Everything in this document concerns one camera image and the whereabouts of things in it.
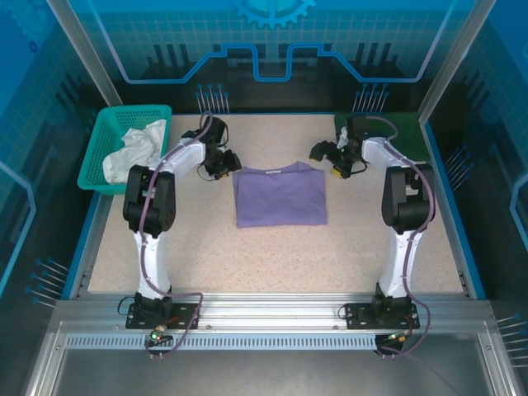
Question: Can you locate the purple t-shirt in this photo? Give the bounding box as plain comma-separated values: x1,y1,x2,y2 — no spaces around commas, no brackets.
232,162,329,229

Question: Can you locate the black base plate left arm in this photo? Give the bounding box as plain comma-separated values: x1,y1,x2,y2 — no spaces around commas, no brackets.
125,303,201,330

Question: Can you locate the black base plate right arm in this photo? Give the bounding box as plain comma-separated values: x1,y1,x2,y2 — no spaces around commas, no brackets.
344,303,422,330

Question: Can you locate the folded dark green t-shirt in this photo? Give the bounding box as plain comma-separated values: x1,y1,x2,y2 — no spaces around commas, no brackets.
332,111,431,164

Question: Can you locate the white t-shirt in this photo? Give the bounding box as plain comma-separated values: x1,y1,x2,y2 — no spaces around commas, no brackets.
101,119,168,185

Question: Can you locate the teal plastic basket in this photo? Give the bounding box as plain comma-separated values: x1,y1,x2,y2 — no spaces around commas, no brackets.
77,104,173,196

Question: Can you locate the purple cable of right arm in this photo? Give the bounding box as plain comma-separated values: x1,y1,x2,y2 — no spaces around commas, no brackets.
365,115,434,359

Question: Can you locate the aluminium mounting rail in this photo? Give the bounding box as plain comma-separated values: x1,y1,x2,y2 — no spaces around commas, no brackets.
55,293,492,331

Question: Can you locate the aluminium frame post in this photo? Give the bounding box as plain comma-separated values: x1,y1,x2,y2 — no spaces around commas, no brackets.
418,0,488,125
45,0,124,109

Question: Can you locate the slotted grey cable duct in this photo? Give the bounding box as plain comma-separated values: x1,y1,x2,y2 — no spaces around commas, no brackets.
64,334,379,351

